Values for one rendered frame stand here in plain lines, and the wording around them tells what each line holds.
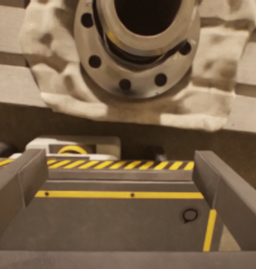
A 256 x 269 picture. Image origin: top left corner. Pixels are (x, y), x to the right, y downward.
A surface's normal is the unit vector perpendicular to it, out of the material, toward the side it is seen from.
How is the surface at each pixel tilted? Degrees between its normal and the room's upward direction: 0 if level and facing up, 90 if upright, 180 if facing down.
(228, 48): 61
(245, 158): 0
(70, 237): 0
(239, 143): 0
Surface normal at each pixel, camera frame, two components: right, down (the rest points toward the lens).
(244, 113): 0.01, 0.29
